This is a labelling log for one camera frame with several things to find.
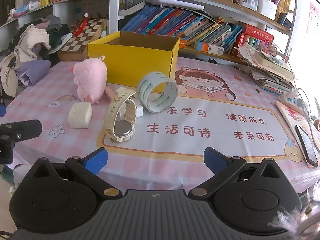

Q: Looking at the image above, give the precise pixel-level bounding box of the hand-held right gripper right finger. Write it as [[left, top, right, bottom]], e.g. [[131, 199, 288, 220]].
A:
[[189, 147, 287, 198]]

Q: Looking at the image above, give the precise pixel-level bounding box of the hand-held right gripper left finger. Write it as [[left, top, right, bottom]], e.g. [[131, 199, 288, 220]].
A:
[[25, 147, 123, 199]]

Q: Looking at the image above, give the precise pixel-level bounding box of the cream wristwatch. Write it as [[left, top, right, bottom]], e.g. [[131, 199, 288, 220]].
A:
[[104, 90, 137, 143]]

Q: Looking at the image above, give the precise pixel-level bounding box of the white square block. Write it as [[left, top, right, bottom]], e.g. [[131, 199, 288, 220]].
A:
[[68, 102, 92, 129]]

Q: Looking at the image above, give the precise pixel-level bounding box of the pink plush toy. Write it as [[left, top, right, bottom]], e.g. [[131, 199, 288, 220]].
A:
[[70, 56, 113, 105]]

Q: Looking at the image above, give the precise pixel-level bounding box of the clear tape roll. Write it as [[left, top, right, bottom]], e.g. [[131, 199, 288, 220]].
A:
[[137, 71, 178, 113]]

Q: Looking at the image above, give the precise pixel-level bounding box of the yellow cardboard box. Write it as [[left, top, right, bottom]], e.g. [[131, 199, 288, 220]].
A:
[[87, 31, 181, 94]]

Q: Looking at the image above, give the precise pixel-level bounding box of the pink checkered desktop cover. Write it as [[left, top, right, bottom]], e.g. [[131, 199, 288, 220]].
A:
[[0, 56, 320, 205]]

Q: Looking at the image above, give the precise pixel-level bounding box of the pile of clothes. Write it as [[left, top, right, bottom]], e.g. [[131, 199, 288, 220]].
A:
[[0, 15, 75, 98]]

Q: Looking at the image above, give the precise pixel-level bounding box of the pink booklet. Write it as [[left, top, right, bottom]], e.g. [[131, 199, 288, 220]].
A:
[[275, 101, 320, 168]]

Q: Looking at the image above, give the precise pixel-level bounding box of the black smartphone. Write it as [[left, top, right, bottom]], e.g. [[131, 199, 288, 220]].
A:
[[295, 124, 319, 167]]

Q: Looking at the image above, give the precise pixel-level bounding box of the white power strip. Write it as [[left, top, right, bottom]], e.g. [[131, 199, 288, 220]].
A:
[[279, 89, 309, 110]]

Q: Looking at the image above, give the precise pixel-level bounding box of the lilac fluffy cloth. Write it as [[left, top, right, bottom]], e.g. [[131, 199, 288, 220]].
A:
[[267, 180, 320, 240]]

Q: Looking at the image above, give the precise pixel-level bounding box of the pile of papers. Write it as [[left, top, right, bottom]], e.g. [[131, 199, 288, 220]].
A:
[[236, 42, 297, 95]]

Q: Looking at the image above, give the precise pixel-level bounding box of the wooden chessboard box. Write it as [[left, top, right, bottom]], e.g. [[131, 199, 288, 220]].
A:
[[57, 18, 108, 61]]

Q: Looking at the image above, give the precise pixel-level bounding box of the red tassel pendant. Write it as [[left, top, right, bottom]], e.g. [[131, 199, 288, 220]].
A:
[[72, 12, 90, 37]]

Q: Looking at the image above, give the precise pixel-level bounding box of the red book set box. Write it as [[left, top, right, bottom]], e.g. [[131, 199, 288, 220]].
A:
[[230, 24, 274, 57]]

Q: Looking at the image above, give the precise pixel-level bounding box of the row of colourful books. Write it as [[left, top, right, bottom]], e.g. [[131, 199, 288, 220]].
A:
[[120, 4, 244, 54]]

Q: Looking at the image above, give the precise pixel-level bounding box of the white wooden bookshelf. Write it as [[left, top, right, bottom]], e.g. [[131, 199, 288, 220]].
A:
[[0, 0, 299, 65]]

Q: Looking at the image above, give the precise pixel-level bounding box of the small black box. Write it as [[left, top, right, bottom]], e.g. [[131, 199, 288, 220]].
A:
[[276, 12, 292, 30]]

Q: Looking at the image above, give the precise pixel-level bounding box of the pink wall poster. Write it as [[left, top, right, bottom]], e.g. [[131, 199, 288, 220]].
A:
[[306, 2, 320, 45]]

